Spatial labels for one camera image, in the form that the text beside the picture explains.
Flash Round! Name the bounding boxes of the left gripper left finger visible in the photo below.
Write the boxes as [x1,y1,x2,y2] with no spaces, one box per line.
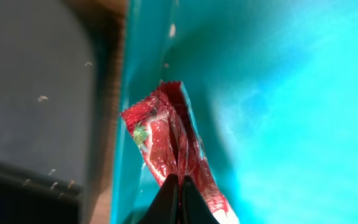
[137,174,179,224]

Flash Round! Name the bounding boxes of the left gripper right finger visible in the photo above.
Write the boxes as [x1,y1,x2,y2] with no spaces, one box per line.
[180,175,219,224]

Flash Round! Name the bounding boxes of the red snack wrapper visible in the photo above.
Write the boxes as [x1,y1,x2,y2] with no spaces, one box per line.
[121,82,239,224]

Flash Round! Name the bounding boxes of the black plastic tray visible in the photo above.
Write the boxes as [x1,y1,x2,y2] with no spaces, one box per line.
[0,0,95,223]

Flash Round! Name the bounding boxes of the teal serving tray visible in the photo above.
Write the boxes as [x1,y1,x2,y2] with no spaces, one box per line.
[121,0,358,223]

